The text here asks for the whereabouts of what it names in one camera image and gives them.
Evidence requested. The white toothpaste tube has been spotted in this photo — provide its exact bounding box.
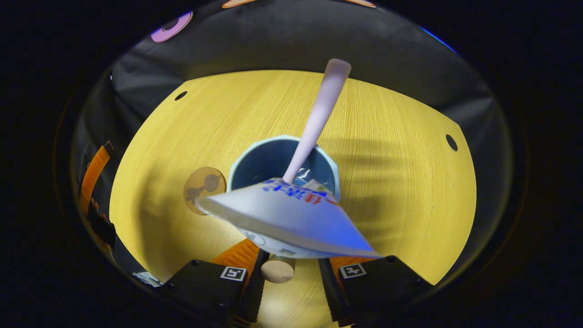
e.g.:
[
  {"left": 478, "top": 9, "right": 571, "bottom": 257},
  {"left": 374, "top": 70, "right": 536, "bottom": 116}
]
[{"left": 196, "top": 178, "right": 382, "bottom": 259}]

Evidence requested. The wooden desktop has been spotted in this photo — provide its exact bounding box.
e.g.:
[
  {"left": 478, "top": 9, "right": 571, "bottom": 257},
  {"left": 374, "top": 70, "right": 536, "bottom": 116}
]
[{"left": 109, "top": 69, "right": 477, "bottom": 328}]

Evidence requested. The light blue cup wooden handle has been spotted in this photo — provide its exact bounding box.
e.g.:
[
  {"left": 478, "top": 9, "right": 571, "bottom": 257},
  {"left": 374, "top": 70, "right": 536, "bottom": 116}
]
[{"left": 226, "top": 135, "right": 341, "bottom": 284}]

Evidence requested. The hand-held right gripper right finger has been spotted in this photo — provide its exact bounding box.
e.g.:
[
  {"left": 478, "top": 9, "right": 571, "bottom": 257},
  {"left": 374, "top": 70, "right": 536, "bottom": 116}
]
[{"left": 317, "top": 255, "right": 433, "bottom": 326}]

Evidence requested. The round brown coaster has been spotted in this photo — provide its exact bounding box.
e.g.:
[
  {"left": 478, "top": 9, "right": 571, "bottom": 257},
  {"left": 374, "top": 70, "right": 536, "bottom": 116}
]
[{"left": 184, "top": 166, "right": 227, "bottom": 216}]

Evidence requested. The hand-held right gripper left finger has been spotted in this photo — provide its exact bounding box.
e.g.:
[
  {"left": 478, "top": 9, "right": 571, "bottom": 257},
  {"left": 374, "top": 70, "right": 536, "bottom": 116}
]
[{"left": 159, "top": 239, "right": 270, "bottom": 325}]

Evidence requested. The pale pink toothbrush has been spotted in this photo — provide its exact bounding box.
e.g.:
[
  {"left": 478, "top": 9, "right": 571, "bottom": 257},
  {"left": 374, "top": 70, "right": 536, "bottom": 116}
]
[{"left": 282, "top": 58, "right": 352, "bottom": 184}]

